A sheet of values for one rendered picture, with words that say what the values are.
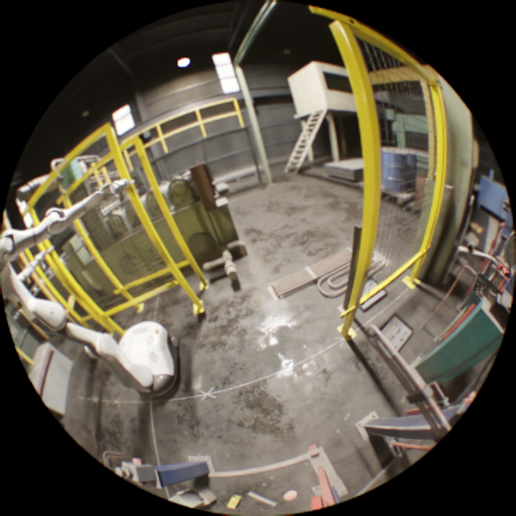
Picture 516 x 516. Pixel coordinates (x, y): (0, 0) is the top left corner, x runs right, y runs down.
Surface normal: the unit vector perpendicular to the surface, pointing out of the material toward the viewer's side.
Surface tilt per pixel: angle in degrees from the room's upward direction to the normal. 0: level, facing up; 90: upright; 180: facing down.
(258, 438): 0
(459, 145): 90
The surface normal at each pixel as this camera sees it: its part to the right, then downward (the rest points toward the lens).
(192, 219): 0.30, 0.52
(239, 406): -0.24, -0.77
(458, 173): -0.92, 0.37
